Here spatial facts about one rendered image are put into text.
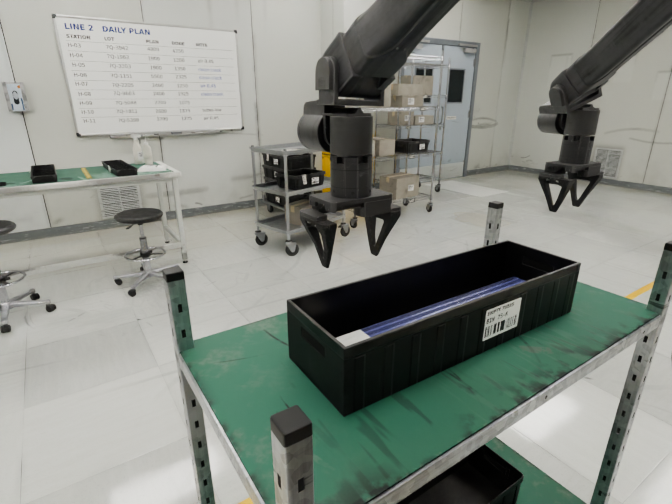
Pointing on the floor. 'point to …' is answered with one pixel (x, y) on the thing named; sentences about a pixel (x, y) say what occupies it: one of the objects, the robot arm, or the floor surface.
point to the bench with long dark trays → (70, 180)
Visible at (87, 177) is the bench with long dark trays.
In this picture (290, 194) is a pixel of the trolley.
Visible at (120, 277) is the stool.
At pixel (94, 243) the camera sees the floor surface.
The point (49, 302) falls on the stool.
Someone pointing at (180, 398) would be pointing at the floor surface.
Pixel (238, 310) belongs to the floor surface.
